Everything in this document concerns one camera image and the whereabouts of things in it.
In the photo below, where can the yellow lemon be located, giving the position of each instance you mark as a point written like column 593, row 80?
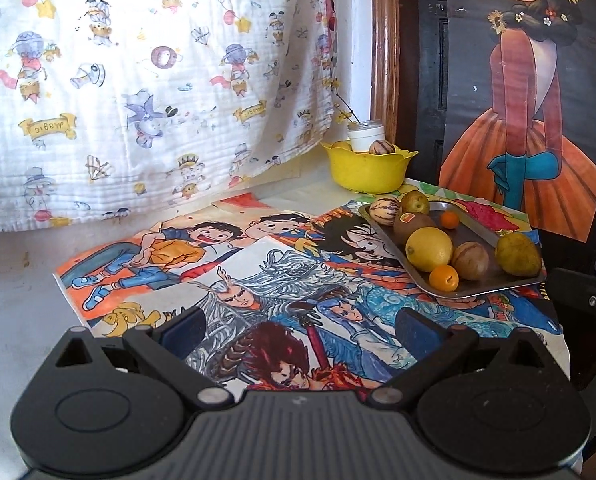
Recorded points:
column 429, row 250

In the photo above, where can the orange mandarin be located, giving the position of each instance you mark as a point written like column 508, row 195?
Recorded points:
column 448, row 219

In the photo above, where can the small orange kumquat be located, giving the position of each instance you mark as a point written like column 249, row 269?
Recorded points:
column 443, row 278

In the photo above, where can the wooden door frame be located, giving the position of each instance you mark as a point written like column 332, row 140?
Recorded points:
column 385, row 60

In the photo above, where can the green-yellow pear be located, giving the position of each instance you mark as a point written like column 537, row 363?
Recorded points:
column 517, row 255

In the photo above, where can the yellow scalloped bowl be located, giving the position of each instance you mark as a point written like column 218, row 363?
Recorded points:
column 367, row 175

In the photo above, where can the yellow flower twig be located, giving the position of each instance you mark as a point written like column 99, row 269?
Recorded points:
column 345, row 115

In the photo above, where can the white printed blanket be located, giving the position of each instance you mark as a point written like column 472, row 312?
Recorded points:
column 128, row 85

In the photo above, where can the small brown striped melon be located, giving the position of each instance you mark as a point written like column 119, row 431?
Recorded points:
column 470, row 260

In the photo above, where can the speckled yellow pear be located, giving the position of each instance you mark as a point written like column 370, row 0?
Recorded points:
column 415, row 203

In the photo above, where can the brown kiwi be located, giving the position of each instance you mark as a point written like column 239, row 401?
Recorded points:
column 412, row 227

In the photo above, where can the metal tray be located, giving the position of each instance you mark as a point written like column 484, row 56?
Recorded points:
column 482, row 232

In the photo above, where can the wall poster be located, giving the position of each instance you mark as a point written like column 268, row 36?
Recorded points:
column 527, row 160

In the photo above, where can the yellow fruit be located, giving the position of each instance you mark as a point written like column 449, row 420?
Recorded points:
column 342, row 146

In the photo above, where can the white jar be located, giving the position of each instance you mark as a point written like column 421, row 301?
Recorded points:
column 365, row 135

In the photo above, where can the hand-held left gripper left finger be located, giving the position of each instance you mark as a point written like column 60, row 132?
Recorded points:
column 183, row 332

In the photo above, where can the black panel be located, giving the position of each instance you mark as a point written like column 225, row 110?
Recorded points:
column 430, row 85

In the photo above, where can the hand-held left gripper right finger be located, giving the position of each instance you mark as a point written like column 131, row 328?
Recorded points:
column 417, row 332

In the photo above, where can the purple striped pepino melon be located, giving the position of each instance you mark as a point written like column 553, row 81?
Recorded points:
column 383, row 209

